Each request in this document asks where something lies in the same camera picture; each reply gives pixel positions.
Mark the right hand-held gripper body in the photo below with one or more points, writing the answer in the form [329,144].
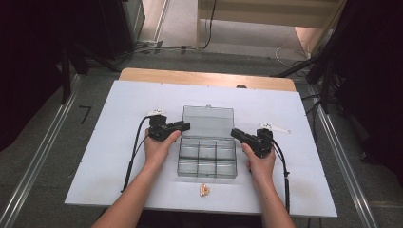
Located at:
[261,142]

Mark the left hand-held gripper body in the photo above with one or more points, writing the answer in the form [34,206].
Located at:
[158,128]

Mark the clear plastic compartment box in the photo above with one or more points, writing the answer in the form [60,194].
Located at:
[207,152]

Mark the small gold metal parts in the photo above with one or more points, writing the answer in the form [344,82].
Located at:
[204,190]

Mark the person's right hand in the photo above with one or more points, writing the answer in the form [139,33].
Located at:
[261,166]

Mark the person's left hand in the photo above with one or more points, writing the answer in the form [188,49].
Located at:
[157,152]

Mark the white board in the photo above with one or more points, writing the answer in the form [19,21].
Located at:
[120,104]

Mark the wooden table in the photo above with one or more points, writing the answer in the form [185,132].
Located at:
[190,77]

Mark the black metal stand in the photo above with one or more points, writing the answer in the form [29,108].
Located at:
[324,91]
[65,82]

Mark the grey cabinet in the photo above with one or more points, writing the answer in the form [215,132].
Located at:
[136,19]

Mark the black curtain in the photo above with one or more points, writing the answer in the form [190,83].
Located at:
[31,63]
[374,79]

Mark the metal floor rail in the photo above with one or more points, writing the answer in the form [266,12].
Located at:
[41,148]
[345,158]

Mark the light wooden shelf frame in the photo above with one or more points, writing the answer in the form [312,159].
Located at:
[259,12]

